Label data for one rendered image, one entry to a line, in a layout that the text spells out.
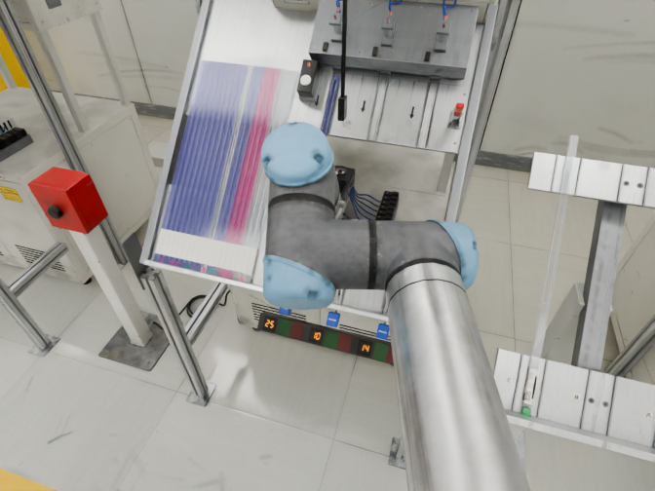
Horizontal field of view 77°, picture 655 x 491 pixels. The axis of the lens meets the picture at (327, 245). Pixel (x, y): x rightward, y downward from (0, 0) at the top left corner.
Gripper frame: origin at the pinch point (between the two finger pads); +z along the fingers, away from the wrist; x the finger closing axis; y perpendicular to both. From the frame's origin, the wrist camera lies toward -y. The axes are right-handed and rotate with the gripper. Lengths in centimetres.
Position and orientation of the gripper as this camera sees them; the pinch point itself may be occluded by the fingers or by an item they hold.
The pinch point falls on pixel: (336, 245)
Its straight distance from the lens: 76.1
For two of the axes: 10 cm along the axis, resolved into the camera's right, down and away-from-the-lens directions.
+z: 1.3, 3.5, 9.3
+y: -2.6, 9.2, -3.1
